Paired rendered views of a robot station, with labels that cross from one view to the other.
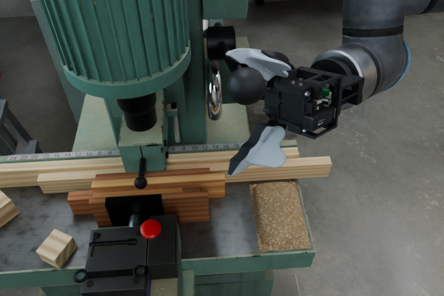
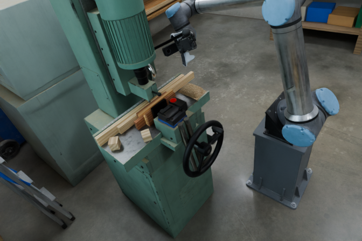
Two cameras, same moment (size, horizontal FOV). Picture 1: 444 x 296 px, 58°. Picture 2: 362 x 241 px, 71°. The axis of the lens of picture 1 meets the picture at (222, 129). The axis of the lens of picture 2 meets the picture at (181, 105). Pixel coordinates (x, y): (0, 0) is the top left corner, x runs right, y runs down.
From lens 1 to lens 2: 0.81 m
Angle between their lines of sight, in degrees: 28
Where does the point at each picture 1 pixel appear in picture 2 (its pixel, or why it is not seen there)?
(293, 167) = (185, 78)
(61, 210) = (133, 132)
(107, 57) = (144, 51)
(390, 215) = (208, 112)
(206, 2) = not seen: hidden behind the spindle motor
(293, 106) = (186, 44)
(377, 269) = not seen: hidden behind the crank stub
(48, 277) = (149, 147)
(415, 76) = (175, 66)
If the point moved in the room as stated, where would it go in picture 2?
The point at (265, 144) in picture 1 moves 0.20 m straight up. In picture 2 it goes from (186, 57) to (180, 14)
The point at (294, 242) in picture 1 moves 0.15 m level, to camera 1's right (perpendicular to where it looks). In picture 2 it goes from (202, 91) to (220, 78)
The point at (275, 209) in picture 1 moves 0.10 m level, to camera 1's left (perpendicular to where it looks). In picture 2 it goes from (192, 87) to (178, 97)
